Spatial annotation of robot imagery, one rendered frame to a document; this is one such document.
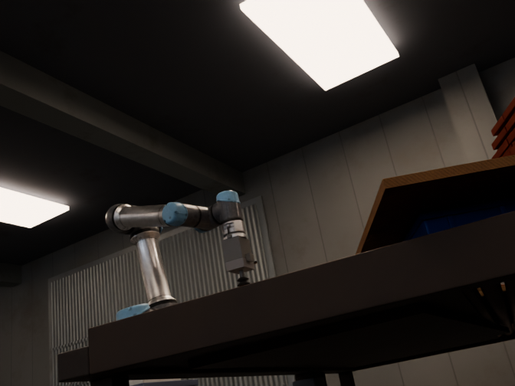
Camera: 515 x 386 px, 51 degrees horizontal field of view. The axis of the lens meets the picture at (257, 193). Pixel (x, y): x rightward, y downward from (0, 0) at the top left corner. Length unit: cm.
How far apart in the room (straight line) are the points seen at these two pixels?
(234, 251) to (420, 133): 331
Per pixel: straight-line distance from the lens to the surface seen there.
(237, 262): 171
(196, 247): 557
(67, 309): 680
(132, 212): 194
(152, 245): 208
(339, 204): 489
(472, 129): 455
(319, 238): 490
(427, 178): 90
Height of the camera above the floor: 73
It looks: 22 degrees up
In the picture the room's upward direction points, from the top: 10 degrees counter-clockwise
